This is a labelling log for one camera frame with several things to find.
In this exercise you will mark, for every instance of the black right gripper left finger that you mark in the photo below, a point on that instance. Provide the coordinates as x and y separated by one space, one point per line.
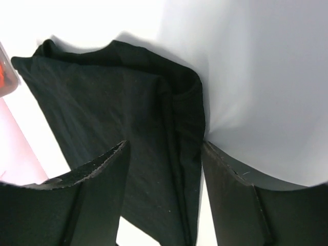
82 207

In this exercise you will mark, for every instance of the orange t-shirt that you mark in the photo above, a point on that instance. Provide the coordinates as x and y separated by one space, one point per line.
2 76

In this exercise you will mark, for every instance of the clear plastic bin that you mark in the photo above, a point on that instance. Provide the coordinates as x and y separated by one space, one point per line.
11 78

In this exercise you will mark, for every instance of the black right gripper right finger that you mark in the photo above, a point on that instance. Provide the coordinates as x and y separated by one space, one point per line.
250 208

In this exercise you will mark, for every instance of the black t-shirt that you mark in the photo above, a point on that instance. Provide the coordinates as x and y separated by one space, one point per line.
94 100

